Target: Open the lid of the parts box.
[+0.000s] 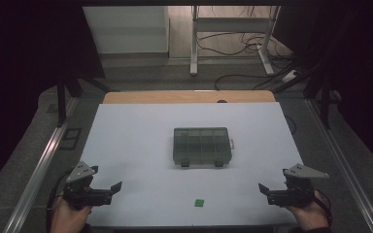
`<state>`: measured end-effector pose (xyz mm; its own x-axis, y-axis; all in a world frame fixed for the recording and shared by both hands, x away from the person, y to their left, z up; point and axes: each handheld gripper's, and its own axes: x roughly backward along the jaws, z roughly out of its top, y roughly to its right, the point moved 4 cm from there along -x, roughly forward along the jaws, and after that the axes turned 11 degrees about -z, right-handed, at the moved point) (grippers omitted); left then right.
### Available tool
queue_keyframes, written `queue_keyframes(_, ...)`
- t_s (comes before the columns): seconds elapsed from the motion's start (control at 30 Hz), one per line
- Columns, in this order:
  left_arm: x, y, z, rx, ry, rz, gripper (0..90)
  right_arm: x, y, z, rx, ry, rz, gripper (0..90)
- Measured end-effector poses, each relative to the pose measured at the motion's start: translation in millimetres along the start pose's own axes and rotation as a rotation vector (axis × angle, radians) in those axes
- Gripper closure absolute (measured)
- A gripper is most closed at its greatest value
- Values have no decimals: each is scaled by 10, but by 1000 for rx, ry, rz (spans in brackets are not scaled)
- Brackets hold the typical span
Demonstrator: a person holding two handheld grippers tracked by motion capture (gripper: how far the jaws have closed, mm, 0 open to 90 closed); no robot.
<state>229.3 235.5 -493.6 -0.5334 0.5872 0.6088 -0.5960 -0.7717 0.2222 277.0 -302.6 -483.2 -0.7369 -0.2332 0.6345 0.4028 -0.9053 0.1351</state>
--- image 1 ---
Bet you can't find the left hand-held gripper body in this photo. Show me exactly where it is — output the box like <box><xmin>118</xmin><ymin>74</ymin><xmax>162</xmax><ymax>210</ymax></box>
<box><xmin>62</xmin><ymin>160</ymin><xmax>115</xmax><ymax>211</ymax></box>

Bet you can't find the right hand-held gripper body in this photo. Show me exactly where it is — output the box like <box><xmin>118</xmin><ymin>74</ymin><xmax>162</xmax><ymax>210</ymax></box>
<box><xmin>266</xmin><ymin>163</ymin><xmax>330</xmax><ymax>209</ymax></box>

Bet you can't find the clear grey compartment storage box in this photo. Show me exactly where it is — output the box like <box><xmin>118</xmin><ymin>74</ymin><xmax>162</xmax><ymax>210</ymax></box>
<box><xmin>173</xmin><ymin>126</ymin><xmax>235</xmax><ymax>169</ymax></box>

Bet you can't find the person's right hand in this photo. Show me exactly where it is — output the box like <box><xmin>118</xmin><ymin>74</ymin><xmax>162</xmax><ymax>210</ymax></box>
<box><xmin>286</xmin><ymin>189</ymin><xmax>330</xmax><ymax>232</ymax></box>

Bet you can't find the person's left hand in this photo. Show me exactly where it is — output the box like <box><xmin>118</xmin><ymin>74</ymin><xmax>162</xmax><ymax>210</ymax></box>
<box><xmin>50</xmin><ymin>194</ymin><xmax>93</xmax><ymax>233</ymax></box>

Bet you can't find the black metal stand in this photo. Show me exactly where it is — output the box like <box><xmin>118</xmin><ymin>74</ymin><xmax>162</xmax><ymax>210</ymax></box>
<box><xmin>303</xmin><ymin>64</ymin><xmax>342</xmax><ymax>130</ymax></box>
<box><xmin>55</xmin><ymin>71</ymin><xmax>120</xmax><ymax>128</ymax></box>

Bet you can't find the wooden table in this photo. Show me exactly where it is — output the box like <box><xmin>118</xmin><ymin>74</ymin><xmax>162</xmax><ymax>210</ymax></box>
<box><xmin>102</xmin><ymin>89</ymin><xmax>277</xmax><ymax>105</ymax></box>

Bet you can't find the white power strip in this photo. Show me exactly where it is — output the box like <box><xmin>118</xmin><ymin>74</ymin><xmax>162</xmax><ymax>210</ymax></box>
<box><xmin>281</xmin><ymin>69</ymin><xmax>301</xmax><ymax>84</ymax></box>

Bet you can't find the dark curtain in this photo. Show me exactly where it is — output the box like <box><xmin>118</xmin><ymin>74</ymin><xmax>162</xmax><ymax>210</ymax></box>
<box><xmin>271</xmin><ymin>5</ymin><xmax>373</xmax><ymax>179</ymax></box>
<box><xmin>0</xmin><ymin>5</ymin><xmax>105</xmax><ymax>198</ymax></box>

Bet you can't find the white cabinet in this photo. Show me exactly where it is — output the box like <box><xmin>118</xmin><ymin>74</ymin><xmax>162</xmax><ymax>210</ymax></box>
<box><xmin>83</xmin><ymin>6</ymin><xmax>170</xmax><ymax>54</ymax></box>

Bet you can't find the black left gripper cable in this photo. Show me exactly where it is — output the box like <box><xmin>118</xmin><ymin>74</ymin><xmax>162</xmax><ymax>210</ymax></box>
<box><xmin>45</xmin><ymin>169</ymin><xmax>74</xmax><ymax>233</ymax></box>

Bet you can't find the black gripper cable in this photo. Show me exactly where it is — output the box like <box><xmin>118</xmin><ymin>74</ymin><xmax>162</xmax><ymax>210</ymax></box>
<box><xmin>314</xmin><ymin>188</ymin><xmax>334</xmax><ymax>227</ymax></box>
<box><xmin>45</xmin><ymin>169</ymin><xmax>74</xmax><ymax>233</ymax></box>

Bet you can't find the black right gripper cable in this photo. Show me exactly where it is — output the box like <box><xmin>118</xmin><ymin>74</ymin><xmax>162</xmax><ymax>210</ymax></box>
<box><xmin>314</xmin><ymin>188</ymin><xmax>334</xmax><ymax>227</ymax></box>

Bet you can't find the aluminium rail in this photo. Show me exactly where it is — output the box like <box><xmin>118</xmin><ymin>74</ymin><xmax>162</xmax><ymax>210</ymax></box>
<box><xmin>305</xmin><ymin>98</ymin><xmax>373</xmax><ymax>233</ymax></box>
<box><xmin>2</xmin><ymin>96</ymin><xmax>80</xmax><ymax>233</ymax></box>

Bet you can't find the black floor socket frame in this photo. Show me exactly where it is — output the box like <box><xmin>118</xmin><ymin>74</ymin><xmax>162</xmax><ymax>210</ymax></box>
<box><xmin>59</xmin><ymin>127</ymin><xmax>83</xmax><ymax>150</ymax></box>

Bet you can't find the black table cable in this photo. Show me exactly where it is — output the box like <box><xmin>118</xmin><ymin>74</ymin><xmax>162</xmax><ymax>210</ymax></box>
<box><xmin>284</xmin><ymin>114</ymin><xmax>297</xmax><ymax>136</ymax></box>

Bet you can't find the black floor cable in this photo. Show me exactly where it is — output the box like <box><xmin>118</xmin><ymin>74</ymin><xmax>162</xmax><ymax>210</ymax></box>
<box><xmin>214</xmin><ymin>73</ymin><xmax>285</xmax><ymax>92</ymax></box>
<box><xmin>196</xmin><ymin>31</ymin><xmax>267</xmax><ymax>57</ymax></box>

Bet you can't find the white desk frame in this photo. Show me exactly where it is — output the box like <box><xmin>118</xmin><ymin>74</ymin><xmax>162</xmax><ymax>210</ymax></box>
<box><xmin>188</xmin><ymin>5</ymin><xmax>282</xmax><ymax>78</ymax></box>

